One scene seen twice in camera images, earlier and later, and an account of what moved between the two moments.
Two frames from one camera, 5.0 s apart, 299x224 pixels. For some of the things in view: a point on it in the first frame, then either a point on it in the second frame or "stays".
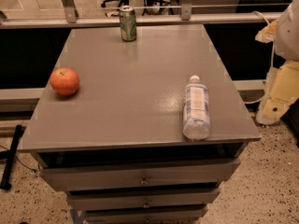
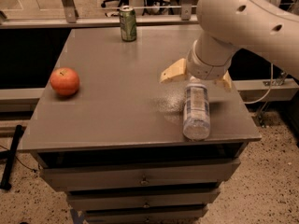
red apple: x=64 y=80 stays
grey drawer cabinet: x=110 y=128 stays
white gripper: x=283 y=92 -> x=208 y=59
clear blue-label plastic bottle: x=196 y=116 stays
